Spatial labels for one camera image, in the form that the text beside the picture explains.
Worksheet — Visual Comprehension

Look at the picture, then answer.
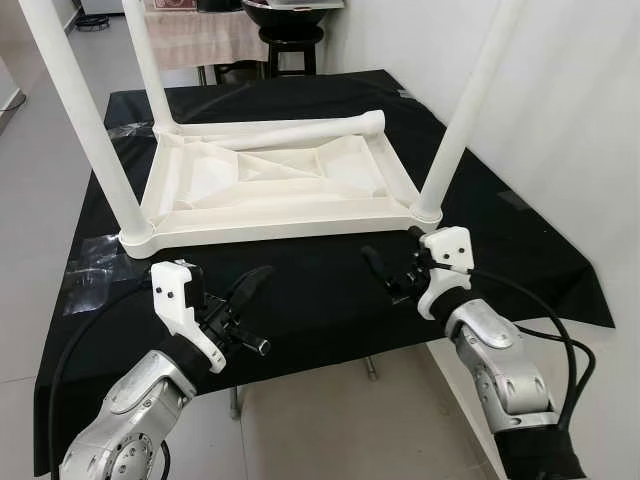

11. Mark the white plastic table top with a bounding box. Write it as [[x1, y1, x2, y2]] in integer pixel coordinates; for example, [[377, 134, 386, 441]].
[[120, 125, 441, 251]]

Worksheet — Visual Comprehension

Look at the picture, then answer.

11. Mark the black wooden stool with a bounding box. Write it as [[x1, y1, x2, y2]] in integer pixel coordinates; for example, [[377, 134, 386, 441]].
[[258, 25, 326, 79]]

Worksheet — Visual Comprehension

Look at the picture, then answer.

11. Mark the beige checked cloth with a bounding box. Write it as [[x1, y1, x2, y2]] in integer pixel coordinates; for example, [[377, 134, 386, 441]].
[[145, 8, 271, 69]]

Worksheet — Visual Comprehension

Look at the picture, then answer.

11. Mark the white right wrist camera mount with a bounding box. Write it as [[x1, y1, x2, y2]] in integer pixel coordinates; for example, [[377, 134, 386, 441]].
[[417, 227, 473, 321]]

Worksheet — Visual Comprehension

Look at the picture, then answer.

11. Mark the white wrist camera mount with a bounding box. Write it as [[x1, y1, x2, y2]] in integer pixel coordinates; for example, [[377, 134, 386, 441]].
[[417, 227, 473, 321], [150, 260, 229, 373]]

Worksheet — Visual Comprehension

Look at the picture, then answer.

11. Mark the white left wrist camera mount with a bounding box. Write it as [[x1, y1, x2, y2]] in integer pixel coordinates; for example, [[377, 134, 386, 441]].
[[150, 260, 229, 373]]

